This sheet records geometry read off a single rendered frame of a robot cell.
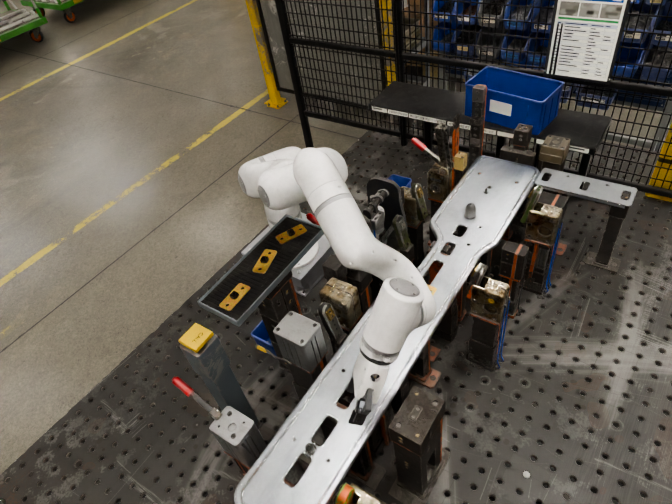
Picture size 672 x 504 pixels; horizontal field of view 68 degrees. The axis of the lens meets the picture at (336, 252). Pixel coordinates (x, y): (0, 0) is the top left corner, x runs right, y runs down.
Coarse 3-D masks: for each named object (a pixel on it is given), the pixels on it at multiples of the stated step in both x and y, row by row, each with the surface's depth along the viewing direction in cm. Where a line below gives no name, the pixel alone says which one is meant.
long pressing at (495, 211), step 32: (480, 160) 178; (480, 192) 165; (512, 192) 163; (448, 224) 157; (480, 224) 155; (448, 256) 147; (480, 256) 146; (448, 288) 138; (352, 352) 128; (416, 352) 126; (320, 384) 123; (288, 416) 118; (320, 416) 117; (288, 448) 112; (320, 448) 111; (352, 448) 110; (256, 480) 108; (320, 480) 106
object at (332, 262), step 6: (330, 258) 139; (336, 258) 139; (324, 264) 138; (330, 264) 138; (336, 264) 137; (324, 270) 139; (330, 270) 137; (336, 270) 136; (342, 270) 139; (330, 276) 139; (336, 276) 138; (342, 276) 140
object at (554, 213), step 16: (544, 208) 149; (560, 208) 148; (528, 224) 153; (544, 224) 150; (528, 240) 157; (544, 240) 154; (528, 256) 162; (544, 256) 160; (528, 272) 166; (544, 272) 164; (528, 288) 170; (544, 288) 170
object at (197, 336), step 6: (198, 324) 121; (192, 330) 120; (198, 330) 119; (204, 330) 119; (186, 336) 119; (192, 336) 118; (198, 336) 118; (204, 336) 118; (210, 336) 118; (180, 342) 118; (186, 342) 117; (192, 342) 117; (198, 342) 117; (204, 342) 117; (192, 348) 116; (198, 348) 116
